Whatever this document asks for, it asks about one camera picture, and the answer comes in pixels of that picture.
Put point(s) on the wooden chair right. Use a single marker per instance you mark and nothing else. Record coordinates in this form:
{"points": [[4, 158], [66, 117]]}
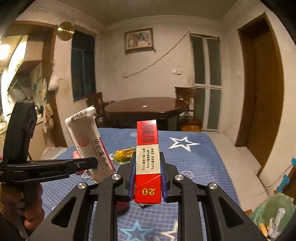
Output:
{"points": [[187, 121]]}

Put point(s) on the green lined trash bin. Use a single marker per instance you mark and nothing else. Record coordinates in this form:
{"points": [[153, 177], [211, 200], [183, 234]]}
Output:
{"points": [[273, 215]]}

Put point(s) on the red white cigarette box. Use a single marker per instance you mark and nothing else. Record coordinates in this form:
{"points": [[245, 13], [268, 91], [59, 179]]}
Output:
{"points": [[148, 164]]}

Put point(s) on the wooden chair left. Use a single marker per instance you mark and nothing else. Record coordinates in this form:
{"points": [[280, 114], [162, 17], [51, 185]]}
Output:
{"points": [[96, 100]]}

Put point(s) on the white medicine box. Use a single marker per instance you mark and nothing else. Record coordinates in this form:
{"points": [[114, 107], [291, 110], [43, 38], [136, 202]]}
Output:
{"points": [[87, 141]]}

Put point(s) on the dark window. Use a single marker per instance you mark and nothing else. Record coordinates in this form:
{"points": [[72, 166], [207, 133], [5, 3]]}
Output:
{"points": [[82, 65]]}

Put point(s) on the yellow crumpled wrapper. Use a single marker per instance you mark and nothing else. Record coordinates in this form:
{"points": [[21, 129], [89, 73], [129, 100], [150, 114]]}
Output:
{"points": [[124, 156]]}

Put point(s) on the dark wooden dining table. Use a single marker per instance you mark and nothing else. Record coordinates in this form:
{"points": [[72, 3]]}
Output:
{"points": [[126, 113]]}

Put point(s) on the wall light switch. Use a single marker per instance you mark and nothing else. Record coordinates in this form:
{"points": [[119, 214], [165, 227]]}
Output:
{"points": [[176, 72]]}

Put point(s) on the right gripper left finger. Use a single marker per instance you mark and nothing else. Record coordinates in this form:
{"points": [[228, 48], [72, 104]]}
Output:
{"points": [[125, 191]]}

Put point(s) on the white glass double door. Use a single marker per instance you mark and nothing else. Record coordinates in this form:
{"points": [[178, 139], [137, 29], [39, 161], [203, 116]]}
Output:
{"points": [[207, 80]]}

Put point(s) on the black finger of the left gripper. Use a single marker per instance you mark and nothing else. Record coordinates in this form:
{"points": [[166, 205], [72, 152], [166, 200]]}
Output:
{"points": [[75, 165]]}

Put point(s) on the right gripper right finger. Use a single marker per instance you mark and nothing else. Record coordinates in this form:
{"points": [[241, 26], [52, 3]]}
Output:
{"points": [[170, 191]]}

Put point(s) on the hanging white plastic bag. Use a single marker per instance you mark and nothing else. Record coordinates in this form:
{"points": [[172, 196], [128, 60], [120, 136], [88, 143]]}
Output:
{"points": [[53, 80]]}

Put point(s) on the brown wooden door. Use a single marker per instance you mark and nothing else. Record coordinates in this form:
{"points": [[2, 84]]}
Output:
{"points": [[263, 89]]}

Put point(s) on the left hand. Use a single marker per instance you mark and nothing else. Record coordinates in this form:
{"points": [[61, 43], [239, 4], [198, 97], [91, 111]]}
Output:
{"points": [[28, 203]]}

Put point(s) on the wooden chair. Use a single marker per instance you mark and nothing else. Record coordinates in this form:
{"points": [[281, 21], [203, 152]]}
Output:
{"points": [[187, 121], [96, 100]]}

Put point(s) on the round gold wall clock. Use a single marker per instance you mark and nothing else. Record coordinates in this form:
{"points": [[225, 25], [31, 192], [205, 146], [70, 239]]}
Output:
{"points": [[65, 31]]}

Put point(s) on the framed elephant picture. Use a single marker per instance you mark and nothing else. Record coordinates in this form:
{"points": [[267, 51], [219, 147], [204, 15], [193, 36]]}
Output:
{"points": [[139, 41]]}

